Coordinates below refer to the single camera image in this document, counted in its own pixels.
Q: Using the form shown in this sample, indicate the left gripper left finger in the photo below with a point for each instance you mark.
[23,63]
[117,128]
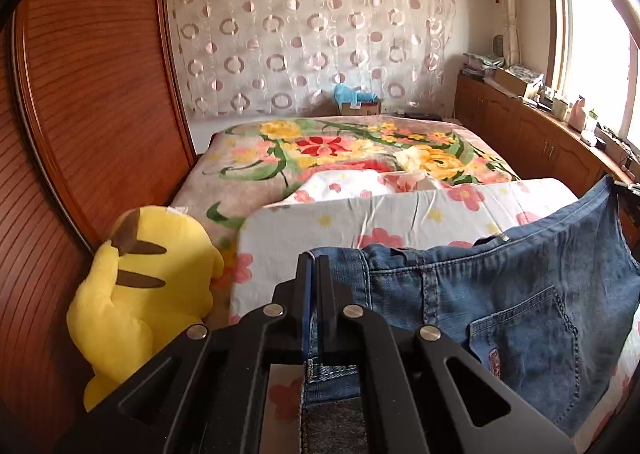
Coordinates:
[290,336]

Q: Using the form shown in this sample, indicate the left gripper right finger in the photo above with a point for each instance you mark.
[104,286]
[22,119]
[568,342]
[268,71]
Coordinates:
[336,332]

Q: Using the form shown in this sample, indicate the blue denim jeans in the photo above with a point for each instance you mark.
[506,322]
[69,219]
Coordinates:
[547,306]

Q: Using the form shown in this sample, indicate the white strawberry print quilt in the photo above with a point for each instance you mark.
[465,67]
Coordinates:
[423,219]

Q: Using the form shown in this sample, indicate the yellow Pikachu plush toy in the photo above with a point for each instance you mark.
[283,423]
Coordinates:
[148,282]

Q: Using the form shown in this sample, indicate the pink floral blanket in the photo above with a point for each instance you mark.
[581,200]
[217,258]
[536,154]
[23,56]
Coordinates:
[250,166]

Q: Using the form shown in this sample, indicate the cardboard box with blue items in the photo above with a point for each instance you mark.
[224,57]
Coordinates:
[352,102]

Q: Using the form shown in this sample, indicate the wooden sideboard cabinet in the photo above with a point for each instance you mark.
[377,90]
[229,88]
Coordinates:
[534,144]

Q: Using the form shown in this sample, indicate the stack of papers on cabinet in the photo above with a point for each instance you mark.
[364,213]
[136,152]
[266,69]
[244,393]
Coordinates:
[480,66]

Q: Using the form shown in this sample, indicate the brown louvered wardrobe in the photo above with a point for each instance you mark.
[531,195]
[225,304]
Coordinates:
[91,126]

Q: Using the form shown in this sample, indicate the pink circle patterned curtain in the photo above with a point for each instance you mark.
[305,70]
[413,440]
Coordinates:
[287,57]

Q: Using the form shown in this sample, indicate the cardboard box on cabinet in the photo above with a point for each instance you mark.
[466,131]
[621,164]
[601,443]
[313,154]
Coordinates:
[519,80]

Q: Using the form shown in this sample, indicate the pink bottle on cabinet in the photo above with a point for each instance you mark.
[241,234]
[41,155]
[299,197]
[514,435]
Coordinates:
[577,120]

